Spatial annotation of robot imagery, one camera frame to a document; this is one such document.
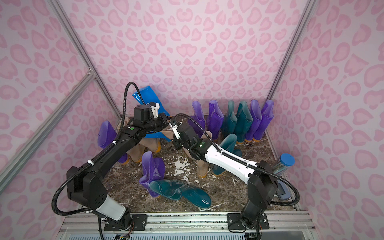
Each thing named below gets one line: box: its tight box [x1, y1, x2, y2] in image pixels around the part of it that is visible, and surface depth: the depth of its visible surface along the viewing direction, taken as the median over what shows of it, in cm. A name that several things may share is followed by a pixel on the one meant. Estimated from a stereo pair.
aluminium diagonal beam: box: [0, 70, 96, 195], surface depth 64 cm
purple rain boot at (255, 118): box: [244, 99, 262, 143], surface depth 88 cm
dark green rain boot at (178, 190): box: [149, 179, 212, 209], surface depth 77 cm
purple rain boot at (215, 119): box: [208, 100, 224, 140], surface depth 90 cm
